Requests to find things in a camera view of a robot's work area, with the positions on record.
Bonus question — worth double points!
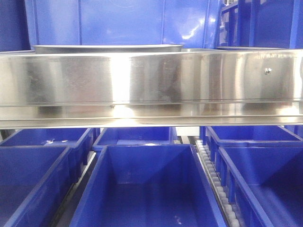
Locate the blue bin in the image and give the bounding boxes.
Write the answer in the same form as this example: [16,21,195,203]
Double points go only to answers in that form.
[92,127,178,152]
[200,125,303,161]
[70,144,226,227]
[0,128,100,183]
[0,147,73,227]
[218,147,303,227]

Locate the silver rail screw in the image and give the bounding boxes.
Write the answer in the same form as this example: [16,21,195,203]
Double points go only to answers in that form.
[264,68,272,75]

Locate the blue rear centre bin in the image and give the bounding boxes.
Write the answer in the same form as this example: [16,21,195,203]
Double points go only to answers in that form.
[92,127,178,152]

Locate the blue lower centre bin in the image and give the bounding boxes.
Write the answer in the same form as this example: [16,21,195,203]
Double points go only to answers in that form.
[70,144,226,227]

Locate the stainless steel shelf front rail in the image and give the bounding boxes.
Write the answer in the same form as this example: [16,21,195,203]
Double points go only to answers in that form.
[0,49,303,129]

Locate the blue lower left bin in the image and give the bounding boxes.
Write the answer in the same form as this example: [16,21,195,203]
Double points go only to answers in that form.
[0,147,73,227]

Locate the white roller conveyor track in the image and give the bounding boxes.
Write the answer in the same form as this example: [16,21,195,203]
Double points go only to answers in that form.
[194,137,241,227]

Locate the blue rear left bin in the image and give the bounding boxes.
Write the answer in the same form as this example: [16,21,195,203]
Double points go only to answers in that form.
[0,128,100,183]

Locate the silver metal tray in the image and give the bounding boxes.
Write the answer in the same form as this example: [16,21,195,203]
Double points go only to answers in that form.
[34,44,183,54]

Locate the large blue upper crate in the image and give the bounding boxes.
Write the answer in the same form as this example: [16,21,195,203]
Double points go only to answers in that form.
[25,0,222,48]

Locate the blue lower right bin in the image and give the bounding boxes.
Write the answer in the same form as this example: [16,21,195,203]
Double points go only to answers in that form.
[218,147,303,227]

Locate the blue rear right bin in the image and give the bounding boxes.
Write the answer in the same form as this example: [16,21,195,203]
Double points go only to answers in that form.
[200,125,303,161]

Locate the blue upper right crate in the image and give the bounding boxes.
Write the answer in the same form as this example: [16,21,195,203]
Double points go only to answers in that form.
[217,0,303,49]

